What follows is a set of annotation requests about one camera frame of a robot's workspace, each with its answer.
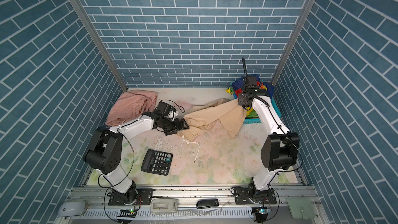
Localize black desk calculator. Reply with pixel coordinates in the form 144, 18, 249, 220
141, 149, 173, 176

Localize beige shorts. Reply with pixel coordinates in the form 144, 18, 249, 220
177, 99, 247, 142

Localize right circuit board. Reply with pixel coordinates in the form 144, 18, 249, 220
252, 207, 272, 215

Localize circuit board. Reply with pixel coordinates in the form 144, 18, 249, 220
252, 207, 272, 215
117, 209, 137, 218

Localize multicolour cloth in basket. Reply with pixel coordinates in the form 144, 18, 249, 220
226, 74, 281, 119

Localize teal plastic basket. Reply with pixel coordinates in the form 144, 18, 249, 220
229, 80, 282, 124

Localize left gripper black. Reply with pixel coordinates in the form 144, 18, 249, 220
161, 117, 190, 135

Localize left circuit board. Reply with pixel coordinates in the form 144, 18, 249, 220
117, 209, 137, 218

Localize grey computer mouse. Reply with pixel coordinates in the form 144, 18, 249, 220
57, 200, 89, 217

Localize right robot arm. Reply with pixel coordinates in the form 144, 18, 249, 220
238, 83, 300, 202

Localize black car key fob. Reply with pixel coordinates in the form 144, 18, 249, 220
196, 199, 219, 209

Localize pink shorts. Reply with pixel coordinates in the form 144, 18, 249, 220
105, 90, 158, 127

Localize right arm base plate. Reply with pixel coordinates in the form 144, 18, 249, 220
230, 186, 277, 205

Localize beige plastic holder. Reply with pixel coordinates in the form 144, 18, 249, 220
150, 198, 179, 214

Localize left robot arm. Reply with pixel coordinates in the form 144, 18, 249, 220
83, 112, 189, 194

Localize green leather wallet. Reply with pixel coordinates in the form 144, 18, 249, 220
287, 198, 316, 220

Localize aluminium front rail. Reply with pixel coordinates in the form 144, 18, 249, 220
66, 185, 318, 209

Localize white slotted cable duct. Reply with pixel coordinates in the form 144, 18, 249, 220
79, 207, 254, 220

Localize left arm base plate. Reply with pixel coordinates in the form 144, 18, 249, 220
106, 188, 154, 206

